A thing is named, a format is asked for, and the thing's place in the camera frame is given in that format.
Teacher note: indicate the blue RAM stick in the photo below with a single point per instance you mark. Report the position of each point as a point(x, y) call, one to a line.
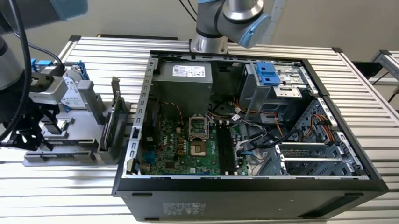
point(67, 154)

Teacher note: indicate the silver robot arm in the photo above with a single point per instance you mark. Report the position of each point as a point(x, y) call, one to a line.
point(211, 23)

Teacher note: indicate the black RAM slot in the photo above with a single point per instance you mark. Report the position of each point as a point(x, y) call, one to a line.
point(230, 149)
point(222, 149)

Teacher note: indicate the grey parts rack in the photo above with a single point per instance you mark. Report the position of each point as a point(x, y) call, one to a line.
point(80, 126)

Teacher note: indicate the hard disk in blue carrier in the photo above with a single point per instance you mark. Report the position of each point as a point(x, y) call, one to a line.
point(75, 93)

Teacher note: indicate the graphics card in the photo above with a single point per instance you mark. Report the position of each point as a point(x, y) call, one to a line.
point(108, 133)

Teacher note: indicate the green motherboard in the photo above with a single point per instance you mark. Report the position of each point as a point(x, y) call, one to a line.
point(171, 158)

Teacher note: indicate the grey power supply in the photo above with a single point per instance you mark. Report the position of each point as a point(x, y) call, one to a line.
point(183, 98)

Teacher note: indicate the CPU socket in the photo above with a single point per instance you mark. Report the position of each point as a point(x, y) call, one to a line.
point(199, 149)

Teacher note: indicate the blue expansion slot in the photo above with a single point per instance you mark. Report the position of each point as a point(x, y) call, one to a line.
point(190, 173)

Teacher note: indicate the socket locking lever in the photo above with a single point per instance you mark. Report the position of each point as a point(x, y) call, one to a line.
point(207, 127)

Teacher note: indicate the black PC case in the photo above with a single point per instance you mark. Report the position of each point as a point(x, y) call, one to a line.
point(218, 203)

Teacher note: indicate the grey metal drive cage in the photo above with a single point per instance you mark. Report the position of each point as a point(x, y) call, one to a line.
point(259, 98)

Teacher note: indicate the blue drive bay latch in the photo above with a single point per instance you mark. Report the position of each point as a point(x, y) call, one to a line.
point(266, 72)

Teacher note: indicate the grey disk bay cage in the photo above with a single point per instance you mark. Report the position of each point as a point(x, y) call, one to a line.
point(308, 159)

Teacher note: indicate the metal slat side table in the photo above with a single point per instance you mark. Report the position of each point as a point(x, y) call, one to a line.
point(386, 58)

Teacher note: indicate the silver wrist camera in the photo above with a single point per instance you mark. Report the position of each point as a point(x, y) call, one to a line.
point(49, 91)

